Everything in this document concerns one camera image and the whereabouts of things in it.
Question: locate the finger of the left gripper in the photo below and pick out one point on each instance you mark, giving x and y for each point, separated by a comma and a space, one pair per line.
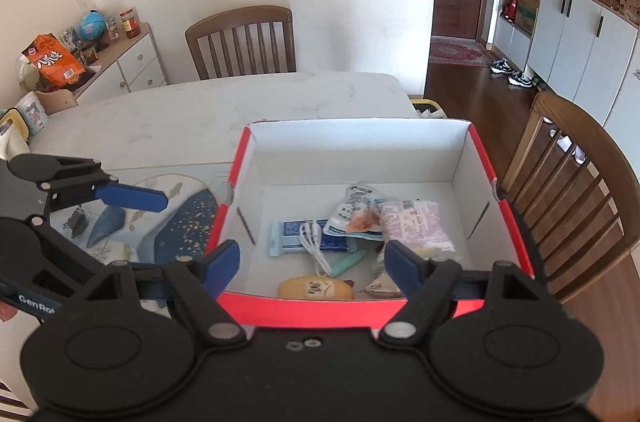
131, 197

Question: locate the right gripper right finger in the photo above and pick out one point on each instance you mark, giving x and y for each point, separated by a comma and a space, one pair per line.
428, 287

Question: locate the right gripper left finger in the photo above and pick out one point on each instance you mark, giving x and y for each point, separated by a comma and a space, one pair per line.
193, 291

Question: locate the purple printed snack bag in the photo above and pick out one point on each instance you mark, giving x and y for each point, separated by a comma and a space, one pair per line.
418, 226

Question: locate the white snack pouch orange picture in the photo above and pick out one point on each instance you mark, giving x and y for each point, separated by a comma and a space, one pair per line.
358, 214

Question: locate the yellow hamster plush toy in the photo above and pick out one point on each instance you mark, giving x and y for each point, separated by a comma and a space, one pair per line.
315, 288

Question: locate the person's left hand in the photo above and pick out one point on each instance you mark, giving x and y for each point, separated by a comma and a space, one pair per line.
7, 312

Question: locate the crumpled beige wrapper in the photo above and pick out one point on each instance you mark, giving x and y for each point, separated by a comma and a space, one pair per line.
383, 288

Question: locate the small black mesh pouch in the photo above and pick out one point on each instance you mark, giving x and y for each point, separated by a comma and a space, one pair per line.
77, 223

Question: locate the blue patterned table mat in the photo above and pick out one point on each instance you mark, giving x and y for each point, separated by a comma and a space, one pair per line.
194, 192

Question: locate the mint green pen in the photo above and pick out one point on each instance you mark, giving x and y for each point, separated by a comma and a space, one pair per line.
340, 267

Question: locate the blue white flat packet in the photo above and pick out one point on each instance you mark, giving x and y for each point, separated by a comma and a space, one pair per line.
290, 237

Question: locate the white electric kettle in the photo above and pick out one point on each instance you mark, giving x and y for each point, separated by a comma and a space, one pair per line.
14, 135

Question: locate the printed white mug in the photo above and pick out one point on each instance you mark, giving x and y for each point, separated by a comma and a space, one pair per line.
33, 113

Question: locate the white drawer cabinet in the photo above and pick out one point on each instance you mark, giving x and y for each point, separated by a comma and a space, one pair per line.
126, 66

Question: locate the orange snack bag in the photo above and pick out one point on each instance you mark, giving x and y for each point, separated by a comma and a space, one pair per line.
57, 67

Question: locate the blue globe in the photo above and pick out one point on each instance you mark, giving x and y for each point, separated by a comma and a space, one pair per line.
92, 26

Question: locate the red lidded jar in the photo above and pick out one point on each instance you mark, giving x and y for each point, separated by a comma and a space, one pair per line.
130, 22

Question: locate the brown wooden chair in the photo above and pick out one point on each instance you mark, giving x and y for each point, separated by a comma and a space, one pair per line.
256, 40

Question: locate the pair of sneakers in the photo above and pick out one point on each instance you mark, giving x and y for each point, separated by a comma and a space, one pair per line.
514, 77

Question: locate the white wall cabinets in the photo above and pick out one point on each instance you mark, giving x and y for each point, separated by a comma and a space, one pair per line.
584, 50

